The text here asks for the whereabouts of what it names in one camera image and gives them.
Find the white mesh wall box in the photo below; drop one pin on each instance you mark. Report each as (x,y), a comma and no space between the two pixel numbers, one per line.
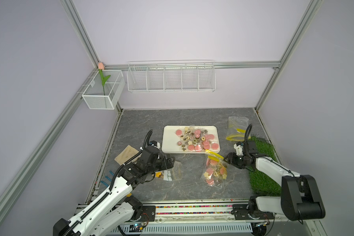
(93,93)

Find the green artificial grass mat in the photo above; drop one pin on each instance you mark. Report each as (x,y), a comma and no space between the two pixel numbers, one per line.
(261,183)

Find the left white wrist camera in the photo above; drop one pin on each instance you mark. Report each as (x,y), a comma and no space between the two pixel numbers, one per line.
(156,144)

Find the white rectangular tray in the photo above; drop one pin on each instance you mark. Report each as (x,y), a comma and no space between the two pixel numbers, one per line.
(169,138)

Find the cookie ziploc bag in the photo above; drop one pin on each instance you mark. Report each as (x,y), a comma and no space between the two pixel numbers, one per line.
(170,175)
(237,127)
(215,170)

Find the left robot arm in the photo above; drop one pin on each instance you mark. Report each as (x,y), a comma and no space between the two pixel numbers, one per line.
(115,205)

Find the beige work glove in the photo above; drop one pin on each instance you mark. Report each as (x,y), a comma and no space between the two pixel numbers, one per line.
(126,154)

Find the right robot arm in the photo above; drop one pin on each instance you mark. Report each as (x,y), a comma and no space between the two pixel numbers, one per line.
(300,197)

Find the poured wrapped cookie pile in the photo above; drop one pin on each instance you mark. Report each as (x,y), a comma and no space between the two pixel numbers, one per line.
(197,139)

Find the pink artificial tulip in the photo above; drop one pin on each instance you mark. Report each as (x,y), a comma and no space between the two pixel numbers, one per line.
(104,78)

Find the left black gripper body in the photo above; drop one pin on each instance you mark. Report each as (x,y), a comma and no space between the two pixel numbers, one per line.
(161,164)

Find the white wire wall basket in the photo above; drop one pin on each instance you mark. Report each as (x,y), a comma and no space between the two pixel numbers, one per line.
(171,76)

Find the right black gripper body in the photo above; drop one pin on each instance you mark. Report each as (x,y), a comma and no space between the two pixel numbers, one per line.
(238,161)

